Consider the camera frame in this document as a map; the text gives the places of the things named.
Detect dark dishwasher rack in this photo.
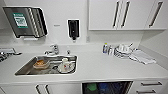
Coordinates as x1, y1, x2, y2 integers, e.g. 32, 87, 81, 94
83, 82, 133, 94

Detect white wall outlet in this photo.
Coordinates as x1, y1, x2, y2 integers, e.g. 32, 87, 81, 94
85, 35, 91, 43

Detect white wall cabinet door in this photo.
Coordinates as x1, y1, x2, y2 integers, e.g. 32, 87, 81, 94
117, 0, 155, 32
87, 0, 122, 32
143, 0, 168, 32

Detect wire dish rack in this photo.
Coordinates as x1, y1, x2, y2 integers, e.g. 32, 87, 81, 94
0, 47, 23, 63

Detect chrome faucet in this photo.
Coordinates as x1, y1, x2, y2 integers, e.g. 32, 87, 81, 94
43, 43, 61, 57

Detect blue dish soap bottle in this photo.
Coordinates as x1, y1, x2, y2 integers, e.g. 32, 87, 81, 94
102, 42, 110, 55

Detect white plate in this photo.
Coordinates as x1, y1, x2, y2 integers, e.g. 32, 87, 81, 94
57, 63, 77, 75

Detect small chrome sink knob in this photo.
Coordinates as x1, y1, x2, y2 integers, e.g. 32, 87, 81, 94
66, 49, 72, 56

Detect white mug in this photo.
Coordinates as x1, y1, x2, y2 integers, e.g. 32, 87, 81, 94
61, 57, 71, 70

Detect stainless steel dishwasher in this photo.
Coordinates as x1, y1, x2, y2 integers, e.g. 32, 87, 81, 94
81, 80, 135, 94

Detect stainless steel sink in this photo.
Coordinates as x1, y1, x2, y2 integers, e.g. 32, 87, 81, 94
13, 54, 79, 77

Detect white drawer stack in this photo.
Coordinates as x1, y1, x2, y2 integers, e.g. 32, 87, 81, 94
127, 79, 168, 94

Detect steel paper towel dispenser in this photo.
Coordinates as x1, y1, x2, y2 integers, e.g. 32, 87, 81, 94
2, 5, 49, 40

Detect black soap dispenser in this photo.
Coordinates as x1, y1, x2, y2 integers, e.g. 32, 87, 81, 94
66, 18, 81, 41

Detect white base cabinet doors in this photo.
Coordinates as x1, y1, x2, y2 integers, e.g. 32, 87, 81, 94
0, 82, 84, 94

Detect bowl with orange food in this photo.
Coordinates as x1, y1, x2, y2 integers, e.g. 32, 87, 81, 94
32, 58, 51, 70

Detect small wall label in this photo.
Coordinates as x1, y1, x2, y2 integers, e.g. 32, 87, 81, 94
53, 23, 62, 28

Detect small white bottle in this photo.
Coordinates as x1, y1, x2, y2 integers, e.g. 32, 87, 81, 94
108, 45, 115, 56

